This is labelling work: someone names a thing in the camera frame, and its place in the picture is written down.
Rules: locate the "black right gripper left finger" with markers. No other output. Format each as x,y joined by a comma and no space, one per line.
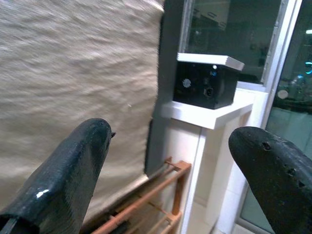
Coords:
65,175

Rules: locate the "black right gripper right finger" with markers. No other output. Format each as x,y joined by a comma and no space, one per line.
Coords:
280,185

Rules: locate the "glass sliding door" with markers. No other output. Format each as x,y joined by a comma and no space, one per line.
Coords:
297,97

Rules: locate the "brown wooden slatted rack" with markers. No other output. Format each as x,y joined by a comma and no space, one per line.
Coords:
178,195

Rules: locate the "large beige draped cloth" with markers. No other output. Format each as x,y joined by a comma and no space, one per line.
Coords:
73,61

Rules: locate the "black electronics box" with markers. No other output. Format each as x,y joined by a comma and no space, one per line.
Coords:
195,85

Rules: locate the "white flat board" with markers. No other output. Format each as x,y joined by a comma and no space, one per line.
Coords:
207,59

